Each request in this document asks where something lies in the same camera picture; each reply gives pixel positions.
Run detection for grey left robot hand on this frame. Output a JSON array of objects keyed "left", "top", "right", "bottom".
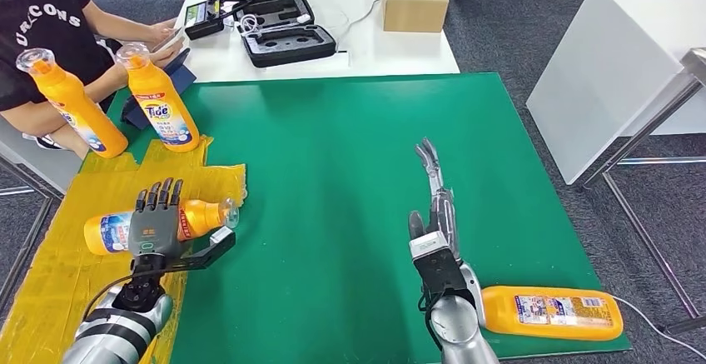
[{"left": 127, "top": 177, "right": 185, "bottom": 259}]

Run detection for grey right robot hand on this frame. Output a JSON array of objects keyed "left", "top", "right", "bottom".
[{"left": 408, "top": 138, "right": 461, "bottom": 266}]

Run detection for person's left hand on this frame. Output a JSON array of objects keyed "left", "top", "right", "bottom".
[{"left": 144, "top": 19, "right": 179, "bottom": 43}]

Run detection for handheld tablet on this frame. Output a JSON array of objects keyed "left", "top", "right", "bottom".
[{"left": 152, "top": 24, "right": 186, "bottom": 57}]

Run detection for orange Tide detergent bottle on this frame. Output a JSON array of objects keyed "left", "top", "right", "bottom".
[
  {"left": 480, "top": 286, "right": 624, "bottom": 342},
  {"left": 15, "top": 47, "right": 129, "bottom": 159},
  {"left": 83, "top": 197, "right": 241, "bottom": 257},
  {"left": 116, "top": 42, "right": 201, "bottom": 153}
]

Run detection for black handheld device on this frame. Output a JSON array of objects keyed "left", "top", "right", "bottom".
[{"left": 184, "top": 0, "right": 246, "bottom": 41}]

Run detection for blue folio case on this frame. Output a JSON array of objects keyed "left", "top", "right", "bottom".
[{"left": 120, "top": 47, "right": 198, "bottom": 131}]

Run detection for green table mat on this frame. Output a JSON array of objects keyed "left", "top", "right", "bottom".
[{"left": 77, "top": 72, "right": 633, "bottom": 364}]

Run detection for person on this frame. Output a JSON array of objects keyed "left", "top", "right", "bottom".
[{"left": 0, "top": 0, "right": 189, "bottom": 161}]

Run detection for yellow tape sheet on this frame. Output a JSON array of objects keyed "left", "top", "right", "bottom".
[{"left": 0, "top": 135, "right": 247, "bottom": 364}]

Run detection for black foam-lined case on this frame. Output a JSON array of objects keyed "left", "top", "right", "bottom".
[{"left": 232, "top": 0, "right": 337, "bottom": 68}]

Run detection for white desk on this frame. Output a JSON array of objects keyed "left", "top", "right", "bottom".
[{"left": 173, "top": 0, "right": 460, "bottom": 84}]

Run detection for cardboard box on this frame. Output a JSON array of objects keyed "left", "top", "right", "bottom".
[{"left": 381, "top": 0, "right": 450, "bottom": 33}]

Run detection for large white table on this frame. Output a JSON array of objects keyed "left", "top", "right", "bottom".
[{"left": 525, "top": 0, "right": 706, "bottom": 186}]

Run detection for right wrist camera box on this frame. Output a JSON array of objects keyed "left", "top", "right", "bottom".
[{"left": 409, "top": 230, "right": 470, "bottom": 299}]

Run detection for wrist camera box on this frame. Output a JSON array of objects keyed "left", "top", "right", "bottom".
[
  {"left": 162, "top": 226, "right": 237, "bottom": 272},
  {"left": 409, "top": 230, "right": 470, "bottom": 299}
]

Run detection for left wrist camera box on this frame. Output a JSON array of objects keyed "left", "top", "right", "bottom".
[{"left": 162, "top": 226, "right": 237, "bottom": 272}]

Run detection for coiled white charging cable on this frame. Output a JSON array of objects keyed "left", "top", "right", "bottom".
[{"left": 238, "top": 12, "right": 313, "bottom": 37}]

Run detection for thin white cable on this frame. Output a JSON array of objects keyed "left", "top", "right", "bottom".
[{"left": 335, "top": 0, "right": 384, "bottom": 51}]

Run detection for steel table frame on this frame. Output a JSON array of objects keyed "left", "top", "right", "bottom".
[{"left": 581, "top": 47, "right": 706, "bottom": 335}]

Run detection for long white cable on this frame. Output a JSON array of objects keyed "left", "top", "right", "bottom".
[{"left": 612, "top": 295, "right": 706, "bottom": 360}]

